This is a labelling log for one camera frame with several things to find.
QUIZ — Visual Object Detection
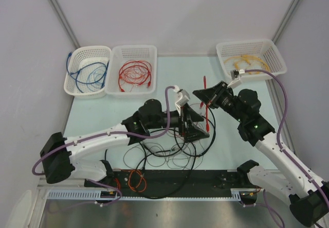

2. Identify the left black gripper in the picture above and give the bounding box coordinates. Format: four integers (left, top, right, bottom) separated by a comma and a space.
146, 102, 208, 142

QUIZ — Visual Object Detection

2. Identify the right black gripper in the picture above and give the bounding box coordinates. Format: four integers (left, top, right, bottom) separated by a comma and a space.
193, 81, 245, 123

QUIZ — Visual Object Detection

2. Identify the thick red ethernet cable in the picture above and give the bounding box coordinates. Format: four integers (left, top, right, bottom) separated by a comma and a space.
199, 75, 211, 132

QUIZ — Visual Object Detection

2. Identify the thin red wire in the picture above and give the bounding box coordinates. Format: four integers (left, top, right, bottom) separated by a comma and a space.
119, 60, 152, 84
164, 101, 206, 146
120, 64, 151, 84

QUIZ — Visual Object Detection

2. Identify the thick blue ethernet cable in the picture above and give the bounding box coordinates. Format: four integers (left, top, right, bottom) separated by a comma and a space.
66, 52, 110, 90

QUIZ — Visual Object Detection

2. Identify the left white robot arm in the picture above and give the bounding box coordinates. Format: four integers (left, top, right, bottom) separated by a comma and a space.
40, 99, 209, 187

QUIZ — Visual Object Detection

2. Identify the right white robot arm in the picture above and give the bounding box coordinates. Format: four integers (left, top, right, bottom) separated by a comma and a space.
193, 81, 328, 227

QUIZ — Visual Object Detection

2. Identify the right white plastic basket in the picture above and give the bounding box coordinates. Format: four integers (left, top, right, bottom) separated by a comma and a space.
216, 39, 287, 82

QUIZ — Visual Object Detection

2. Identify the white plastic basket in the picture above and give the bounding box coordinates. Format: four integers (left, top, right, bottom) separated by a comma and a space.
64, 45, 112, 99
104, 45, 157, 98
216, 39, 287, 82

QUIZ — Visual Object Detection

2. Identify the middle white plastic basket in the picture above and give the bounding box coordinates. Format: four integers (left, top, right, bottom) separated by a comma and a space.
104, 45, 157, 98

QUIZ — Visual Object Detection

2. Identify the left white plastic basket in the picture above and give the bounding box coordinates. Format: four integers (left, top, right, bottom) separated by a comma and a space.
64, 45, 112, 99

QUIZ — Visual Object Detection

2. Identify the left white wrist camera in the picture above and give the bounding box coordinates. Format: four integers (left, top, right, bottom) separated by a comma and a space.
174, 85, 190, 112

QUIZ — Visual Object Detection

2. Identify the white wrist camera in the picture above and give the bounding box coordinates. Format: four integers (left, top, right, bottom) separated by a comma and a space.
227, 69, 245, 89
174, 85, 190, 112

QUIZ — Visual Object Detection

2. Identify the thin brown wire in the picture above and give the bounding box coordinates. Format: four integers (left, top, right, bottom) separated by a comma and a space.
122, 143, 198, 172

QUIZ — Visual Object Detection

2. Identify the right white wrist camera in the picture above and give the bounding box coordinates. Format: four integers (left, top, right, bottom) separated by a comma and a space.
227, 69, 245, 89

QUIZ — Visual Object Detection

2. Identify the yellow cable in basket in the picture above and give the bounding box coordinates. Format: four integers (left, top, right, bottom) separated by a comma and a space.
223, 55, 271, 75

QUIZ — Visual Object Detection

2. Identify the black mounting base plate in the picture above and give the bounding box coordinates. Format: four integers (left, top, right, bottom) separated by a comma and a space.
84, 170, 257, 199

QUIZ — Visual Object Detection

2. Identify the thick red cable in basket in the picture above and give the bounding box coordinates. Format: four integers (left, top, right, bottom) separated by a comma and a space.
118, 61, 152, 92

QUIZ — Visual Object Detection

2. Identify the orange thin wire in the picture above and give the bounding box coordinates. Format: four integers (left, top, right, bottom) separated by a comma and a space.
127, 170, 147, 193

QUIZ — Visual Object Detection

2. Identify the thin red wire in basket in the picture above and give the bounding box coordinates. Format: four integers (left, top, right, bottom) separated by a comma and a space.
120, 64, 151, 84

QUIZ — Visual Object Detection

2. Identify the blue cable in left basket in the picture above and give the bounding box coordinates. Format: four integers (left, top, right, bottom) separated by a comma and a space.
75, 72, 84, 94

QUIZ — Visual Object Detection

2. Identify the white slotted cable duct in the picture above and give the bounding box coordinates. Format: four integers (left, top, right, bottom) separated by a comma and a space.
47, 189, 121, 200

